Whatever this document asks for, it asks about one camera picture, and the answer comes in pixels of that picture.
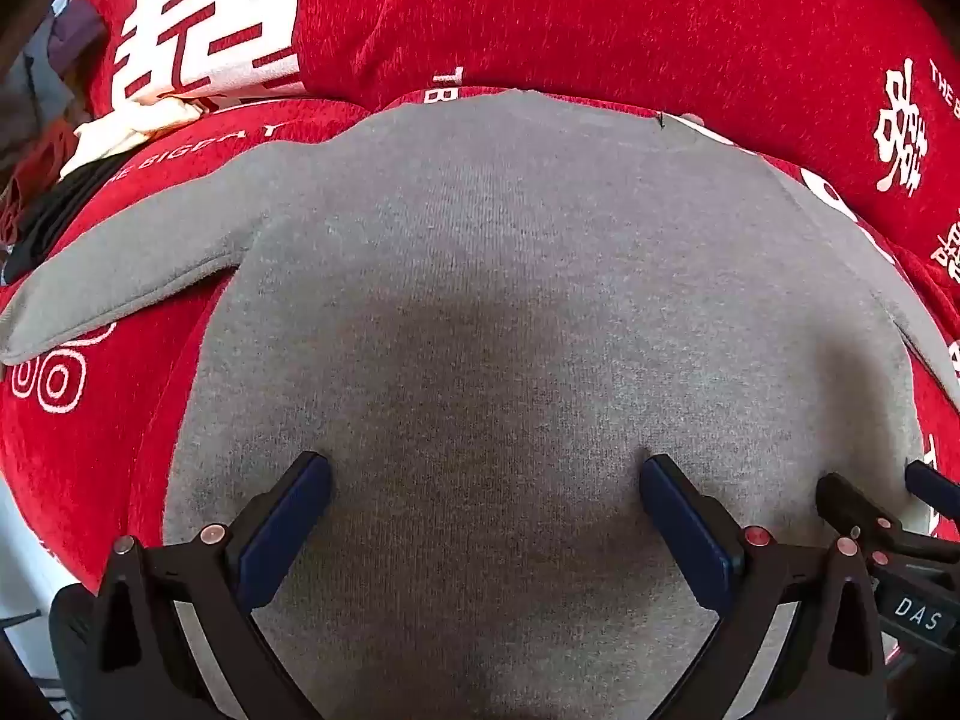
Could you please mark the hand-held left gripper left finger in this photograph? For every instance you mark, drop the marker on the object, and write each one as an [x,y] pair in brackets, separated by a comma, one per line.
[289,521]

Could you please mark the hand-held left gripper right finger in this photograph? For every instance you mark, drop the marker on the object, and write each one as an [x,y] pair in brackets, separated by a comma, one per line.
[686,529]

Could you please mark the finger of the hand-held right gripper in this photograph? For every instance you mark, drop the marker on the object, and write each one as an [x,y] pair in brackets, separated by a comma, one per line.
[851,501]
[934,481]

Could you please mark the grey knit sweater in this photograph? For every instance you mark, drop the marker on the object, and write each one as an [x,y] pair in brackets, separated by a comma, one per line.
[480,277]

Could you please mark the pile of dark clothes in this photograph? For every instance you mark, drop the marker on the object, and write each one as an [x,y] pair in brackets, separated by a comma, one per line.
[67,34]

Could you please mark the red printed blanket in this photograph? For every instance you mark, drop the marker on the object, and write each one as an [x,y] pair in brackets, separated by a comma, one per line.
[60,465]

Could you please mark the cream cloth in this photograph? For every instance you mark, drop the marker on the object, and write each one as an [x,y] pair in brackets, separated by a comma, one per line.
[127,131]

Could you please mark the orange red cloth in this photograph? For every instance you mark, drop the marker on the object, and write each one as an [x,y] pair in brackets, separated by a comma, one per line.
[34,165]

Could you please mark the folded red printed quilt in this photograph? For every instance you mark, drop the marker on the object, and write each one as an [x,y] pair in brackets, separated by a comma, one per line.
[600,15]

